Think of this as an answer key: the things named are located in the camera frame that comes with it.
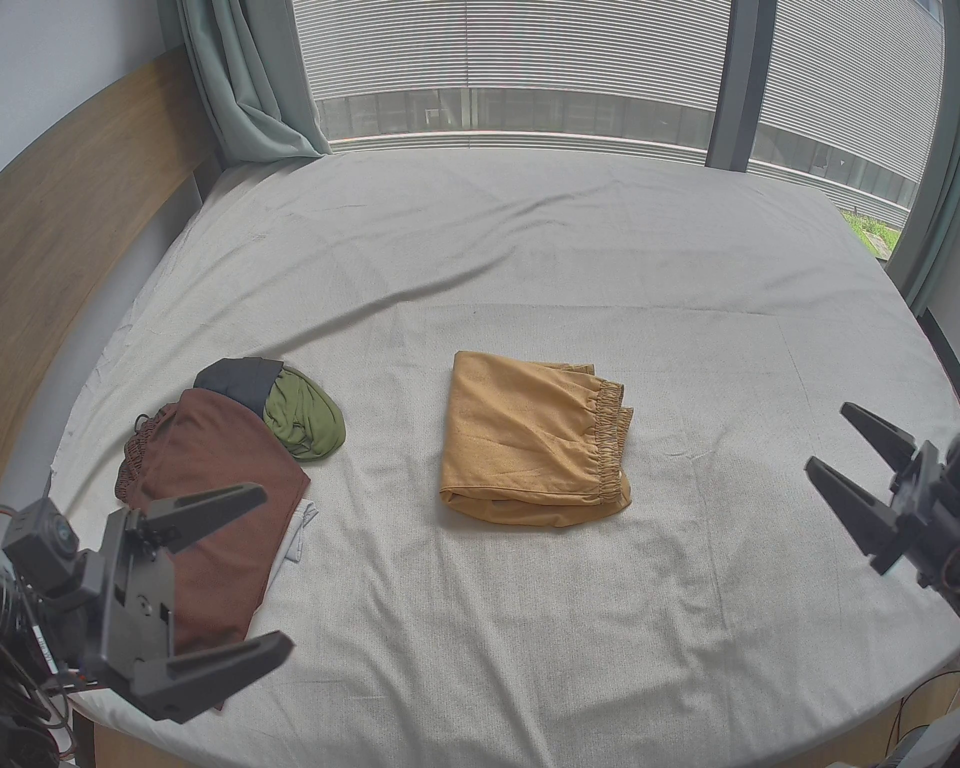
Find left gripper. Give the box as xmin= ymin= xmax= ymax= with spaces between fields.
xmin=41 ymin=483 xmax=296 ymax=725

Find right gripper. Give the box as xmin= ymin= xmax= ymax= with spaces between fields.
xmin=804 ymin=402 xmax=948 ymax=579

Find tan shorts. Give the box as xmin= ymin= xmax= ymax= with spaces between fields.
xmin=438 ymin=350 xmax=635 ymax=530

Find bed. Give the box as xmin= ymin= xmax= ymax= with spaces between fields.
xmin=0 ymin=45 xmax=960 ymax=768

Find white garment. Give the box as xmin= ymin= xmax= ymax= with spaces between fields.
xmin=266 ymin=498 xmax=320 ymax=594

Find brown shorts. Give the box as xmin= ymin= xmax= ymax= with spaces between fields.
xmin=114 ymin=386 xmax=312 ymax=712

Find green garment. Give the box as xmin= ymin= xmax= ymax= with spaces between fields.
xmin=262 ymin=365 xmax=348 ymax=462

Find black garment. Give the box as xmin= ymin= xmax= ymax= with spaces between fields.
xmin=195 ymin=357 xmax=286 ymax=425

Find blue-green curtain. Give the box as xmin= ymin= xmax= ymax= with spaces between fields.
xmin=903 ymin=112 xmax=960 ymax=316
xmin=176 ymin=0 xmax=333 ymax=166

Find window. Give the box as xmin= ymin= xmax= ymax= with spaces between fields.
xmin=288 ymin=0 xmax=960 ymax=264

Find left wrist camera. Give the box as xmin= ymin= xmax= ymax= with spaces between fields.
xmin=0 ymin=498 xmax=91 ymax=597

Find black cable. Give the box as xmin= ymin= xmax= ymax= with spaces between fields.
xmin=885 ymin=671 xmax=960 ymax=768

